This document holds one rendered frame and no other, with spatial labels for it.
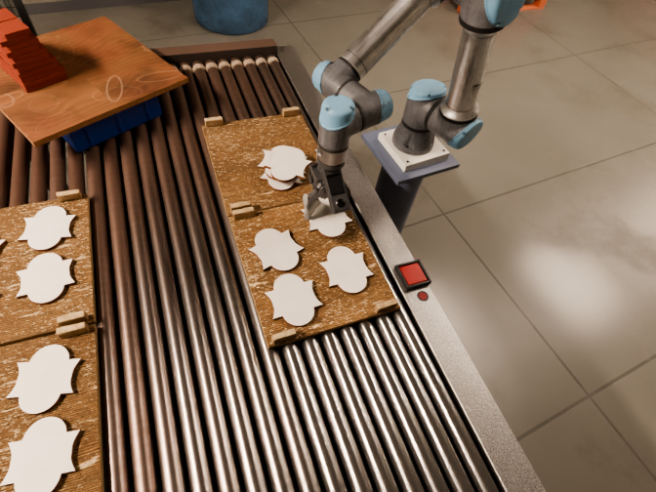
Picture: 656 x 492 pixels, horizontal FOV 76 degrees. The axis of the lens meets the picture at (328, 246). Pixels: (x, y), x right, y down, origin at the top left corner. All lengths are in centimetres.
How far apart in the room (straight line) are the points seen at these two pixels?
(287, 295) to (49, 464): 57
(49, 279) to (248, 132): 73
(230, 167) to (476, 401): 95
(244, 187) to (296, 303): 42
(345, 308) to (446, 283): 135
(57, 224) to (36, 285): 19
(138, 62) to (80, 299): 84
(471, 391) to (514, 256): 165
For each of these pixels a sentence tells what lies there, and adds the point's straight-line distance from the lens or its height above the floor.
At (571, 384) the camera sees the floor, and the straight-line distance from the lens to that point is 240.
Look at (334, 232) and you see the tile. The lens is 114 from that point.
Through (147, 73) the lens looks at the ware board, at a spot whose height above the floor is 104.
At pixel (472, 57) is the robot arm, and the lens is 124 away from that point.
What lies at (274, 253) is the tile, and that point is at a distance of 113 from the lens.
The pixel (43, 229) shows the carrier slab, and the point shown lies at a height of 95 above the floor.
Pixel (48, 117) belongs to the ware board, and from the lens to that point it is 148.
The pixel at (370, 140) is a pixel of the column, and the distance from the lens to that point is 161.
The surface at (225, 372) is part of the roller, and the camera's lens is 101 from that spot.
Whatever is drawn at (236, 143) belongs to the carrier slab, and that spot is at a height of 94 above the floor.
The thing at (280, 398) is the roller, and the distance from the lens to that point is 99.
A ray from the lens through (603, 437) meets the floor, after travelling 239.
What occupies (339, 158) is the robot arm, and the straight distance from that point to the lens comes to 101.
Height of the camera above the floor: 187
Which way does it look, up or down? 53 degrees down
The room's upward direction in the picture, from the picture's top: 10 degrees clockwise
